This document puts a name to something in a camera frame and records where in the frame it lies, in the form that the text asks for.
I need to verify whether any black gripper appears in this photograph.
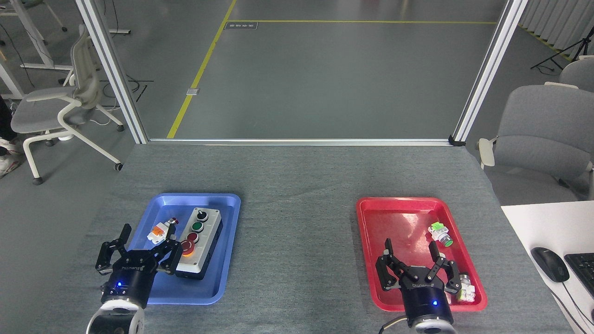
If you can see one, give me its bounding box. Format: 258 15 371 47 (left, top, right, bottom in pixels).
375 239 463 325
95 224 183 309

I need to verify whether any grey control box with buttons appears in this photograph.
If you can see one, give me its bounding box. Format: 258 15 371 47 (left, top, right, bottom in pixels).
175 207 224 280

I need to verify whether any red push button orange block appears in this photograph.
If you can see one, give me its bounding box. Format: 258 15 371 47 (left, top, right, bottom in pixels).
147 217 179 245

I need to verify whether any silver push button yellow block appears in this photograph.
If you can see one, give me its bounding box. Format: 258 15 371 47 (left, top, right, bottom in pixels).
456 274 476 303

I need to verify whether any red plastic tray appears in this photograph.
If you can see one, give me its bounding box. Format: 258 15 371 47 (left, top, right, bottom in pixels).
356 197 488 312

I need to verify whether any blue plastic tray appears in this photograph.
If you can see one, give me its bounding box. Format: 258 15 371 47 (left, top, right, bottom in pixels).
110 193 241 305

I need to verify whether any white desk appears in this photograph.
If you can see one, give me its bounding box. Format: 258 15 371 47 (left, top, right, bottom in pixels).
500 200 594 334

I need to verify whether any black computer mouse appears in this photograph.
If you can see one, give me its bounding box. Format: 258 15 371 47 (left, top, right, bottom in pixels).
531 247 570 283

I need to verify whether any grey table cloth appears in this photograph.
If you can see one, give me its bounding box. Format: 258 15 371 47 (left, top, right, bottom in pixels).
39 143 574 334

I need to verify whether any person's foot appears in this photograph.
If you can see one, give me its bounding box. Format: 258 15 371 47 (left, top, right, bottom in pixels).
0 138 25 179

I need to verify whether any black keyboard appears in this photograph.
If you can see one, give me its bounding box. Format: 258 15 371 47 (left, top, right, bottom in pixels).
564 253 594 298

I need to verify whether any silver aluminium crossbar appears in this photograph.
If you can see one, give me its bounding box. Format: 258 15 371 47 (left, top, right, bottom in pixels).
148 138 453 147

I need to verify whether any large grey fabric chair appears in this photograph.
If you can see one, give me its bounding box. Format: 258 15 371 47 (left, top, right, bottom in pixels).
478 82 594 201

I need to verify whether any person's leg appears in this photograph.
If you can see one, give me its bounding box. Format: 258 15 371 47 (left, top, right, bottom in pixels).
0 98 19 142

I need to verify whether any small grey fabric chair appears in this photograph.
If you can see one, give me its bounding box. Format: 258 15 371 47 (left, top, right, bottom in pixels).
558 56 594 92

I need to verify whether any black tripod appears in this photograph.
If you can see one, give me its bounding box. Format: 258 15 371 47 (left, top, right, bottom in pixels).
530 26 594 72

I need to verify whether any white pleated curtain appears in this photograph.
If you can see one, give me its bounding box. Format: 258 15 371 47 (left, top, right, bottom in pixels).
519 0 594 52

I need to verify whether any green push button switch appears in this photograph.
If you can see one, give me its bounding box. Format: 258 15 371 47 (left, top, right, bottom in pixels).
428 222 454 247

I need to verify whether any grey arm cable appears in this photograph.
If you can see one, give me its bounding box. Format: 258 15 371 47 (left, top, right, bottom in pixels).
378 315 410 334

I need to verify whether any black mouse cable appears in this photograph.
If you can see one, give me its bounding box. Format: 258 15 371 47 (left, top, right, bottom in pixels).
550 281 594 334

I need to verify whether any black floor cable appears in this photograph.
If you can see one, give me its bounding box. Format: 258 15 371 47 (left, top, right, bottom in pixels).
100 78 155 104

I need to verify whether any white frame grey office chair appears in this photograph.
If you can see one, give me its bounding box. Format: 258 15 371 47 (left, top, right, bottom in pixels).
10 24 125 186

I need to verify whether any silver aluminium post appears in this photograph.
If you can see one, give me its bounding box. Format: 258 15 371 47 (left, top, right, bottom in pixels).
448 0 529 147
76 0 149 144

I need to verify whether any white desk frame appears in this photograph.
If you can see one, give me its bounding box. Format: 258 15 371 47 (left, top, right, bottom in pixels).
0 0 131 100

